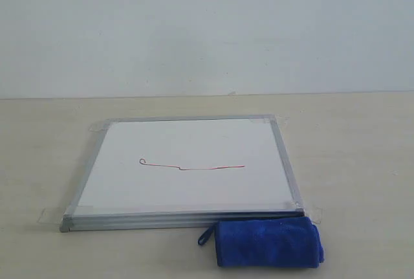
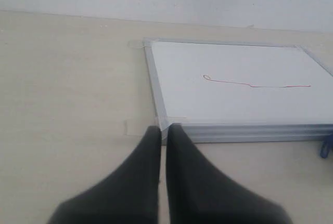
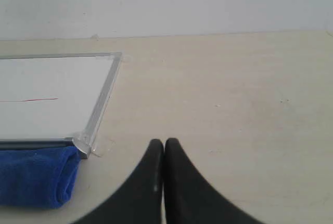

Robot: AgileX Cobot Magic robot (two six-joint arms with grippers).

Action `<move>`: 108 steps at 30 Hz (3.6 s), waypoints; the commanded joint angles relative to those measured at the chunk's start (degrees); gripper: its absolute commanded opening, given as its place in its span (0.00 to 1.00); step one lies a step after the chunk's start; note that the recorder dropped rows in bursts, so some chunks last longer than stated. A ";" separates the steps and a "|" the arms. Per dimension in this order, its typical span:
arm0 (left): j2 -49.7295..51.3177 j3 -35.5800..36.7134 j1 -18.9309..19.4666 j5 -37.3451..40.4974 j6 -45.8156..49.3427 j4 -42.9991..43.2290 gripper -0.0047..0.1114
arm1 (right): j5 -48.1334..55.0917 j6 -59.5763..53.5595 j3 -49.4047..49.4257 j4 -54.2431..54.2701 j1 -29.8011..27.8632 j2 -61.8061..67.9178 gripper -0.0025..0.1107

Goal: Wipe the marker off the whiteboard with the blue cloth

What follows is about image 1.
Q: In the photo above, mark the clear tape front right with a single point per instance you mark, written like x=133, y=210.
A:
x=314, y=213

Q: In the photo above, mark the white board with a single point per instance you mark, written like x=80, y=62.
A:
x=173, y=172

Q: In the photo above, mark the clear tape back right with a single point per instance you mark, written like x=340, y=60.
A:
x=267, y=119

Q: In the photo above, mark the clear tape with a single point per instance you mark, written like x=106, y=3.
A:
x=64, y=215
x=100, y=126
x=314, y=213
x=267, y=119

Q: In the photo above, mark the clear tape front left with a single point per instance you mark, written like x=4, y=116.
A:
x=64, y=215

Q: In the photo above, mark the clear tape back left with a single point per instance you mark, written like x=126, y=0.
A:
x=100, y=126

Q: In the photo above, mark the blue microfibre cloth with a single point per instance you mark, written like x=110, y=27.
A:
x=280, y=243

